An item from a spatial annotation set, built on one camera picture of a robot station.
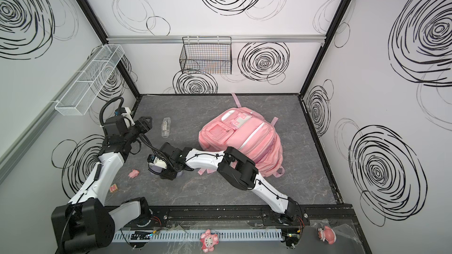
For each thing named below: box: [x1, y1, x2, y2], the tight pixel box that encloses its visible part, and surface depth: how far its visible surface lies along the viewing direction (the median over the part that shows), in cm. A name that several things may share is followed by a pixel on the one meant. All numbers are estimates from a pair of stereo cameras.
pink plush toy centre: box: [200, 228, 220, 253], surface depth 67 cm
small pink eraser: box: [127, 169, 141, 179], surface depth 86 cm
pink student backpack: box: [197, 92, 285, 178], surface depth 88 cm
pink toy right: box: [317, 225, 337, 245], surface depth 69 cm
